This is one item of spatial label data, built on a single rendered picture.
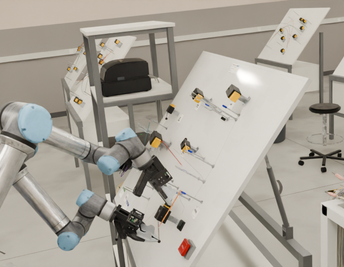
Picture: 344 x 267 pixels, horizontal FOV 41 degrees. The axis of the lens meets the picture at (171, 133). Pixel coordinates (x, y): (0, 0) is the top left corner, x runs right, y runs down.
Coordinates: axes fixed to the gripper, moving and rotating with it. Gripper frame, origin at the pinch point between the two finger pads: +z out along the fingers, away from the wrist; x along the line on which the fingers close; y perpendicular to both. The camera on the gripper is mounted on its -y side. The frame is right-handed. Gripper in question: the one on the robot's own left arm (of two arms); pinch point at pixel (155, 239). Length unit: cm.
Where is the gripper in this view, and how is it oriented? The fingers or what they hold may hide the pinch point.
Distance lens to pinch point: 193.3
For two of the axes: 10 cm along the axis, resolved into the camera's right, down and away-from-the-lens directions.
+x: 3.2, -5.8, 7.5
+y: 3.5, -6.6, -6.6
